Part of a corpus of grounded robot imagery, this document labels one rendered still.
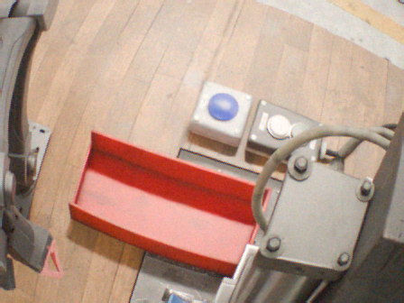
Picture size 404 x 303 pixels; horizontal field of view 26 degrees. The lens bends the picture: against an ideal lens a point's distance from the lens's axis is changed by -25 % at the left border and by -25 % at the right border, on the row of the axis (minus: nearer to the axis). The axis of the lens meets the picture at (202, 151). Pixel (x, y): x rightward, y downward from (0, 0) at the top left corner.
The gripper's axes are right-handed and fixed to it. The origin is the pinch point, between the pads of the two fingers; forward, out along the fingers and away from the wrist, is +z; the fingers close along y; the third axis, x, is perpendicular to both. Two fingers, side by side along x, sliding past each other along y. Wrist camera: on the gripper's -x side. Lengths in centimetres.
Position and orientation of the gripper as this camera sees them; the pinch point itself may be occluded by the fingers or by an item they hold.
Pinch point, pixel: (51, 269)
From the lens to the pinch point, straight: 132.0
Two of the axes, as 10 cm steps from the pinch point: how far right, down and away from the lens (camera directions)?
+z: 3.8, 5.3, 7.6
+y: 8.3, 1.7, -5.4
